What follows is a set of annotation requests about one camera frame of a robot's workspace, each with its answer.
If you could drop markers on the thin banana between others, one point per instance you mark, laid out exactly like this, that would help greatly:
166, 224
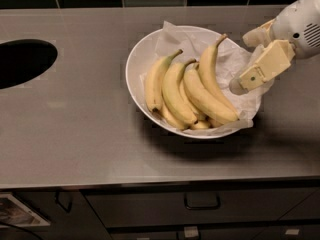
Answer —
199, 114

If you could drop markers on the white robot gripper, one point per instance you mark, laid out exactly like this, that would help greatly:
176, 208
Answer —
297, 24

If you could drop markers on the lower grey drawer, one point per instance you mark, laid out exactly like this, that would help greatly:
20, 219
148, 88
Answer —
303, 232

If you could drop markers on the grey cabinet door left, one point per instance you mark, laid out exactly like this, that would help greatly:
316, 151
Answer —
80, 224

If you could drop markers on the black oval sink hole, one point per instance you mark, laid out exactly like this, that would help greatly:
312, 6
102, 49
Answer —
23, 60

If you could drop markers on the white oval bowl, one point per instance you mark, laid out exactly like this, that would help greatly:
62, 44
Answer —
143, 55

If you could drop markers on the black drawer handle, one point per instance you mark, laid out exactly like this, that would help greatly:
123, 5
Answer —
202, 201

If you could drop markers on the grey drawer with handle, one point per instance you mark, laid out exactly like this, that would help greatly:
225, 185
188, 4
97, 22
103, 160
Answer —
237, 206

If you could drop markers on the black door handle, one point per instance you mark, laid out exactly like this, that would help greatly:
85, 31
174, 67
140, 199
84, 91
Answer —
64, 201

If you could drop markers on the bottom hidden yellow banana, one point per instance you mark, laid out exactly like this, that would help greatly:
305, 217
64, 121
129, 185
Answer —
171, 119

